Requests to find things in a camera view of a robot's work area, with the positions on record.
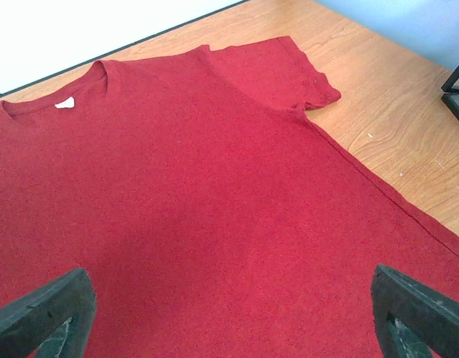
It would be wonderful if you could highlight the red t-shirt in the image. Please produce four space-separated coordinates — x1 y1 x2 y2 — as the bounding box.
0 37 459 357

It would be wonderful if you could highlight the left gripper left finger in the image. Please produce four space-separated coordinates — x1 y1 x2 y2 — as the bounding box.
0 268 96 357

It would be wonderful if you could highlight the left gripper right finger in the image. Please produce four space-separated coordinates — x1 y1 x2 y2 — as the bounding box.
371 264 459 357

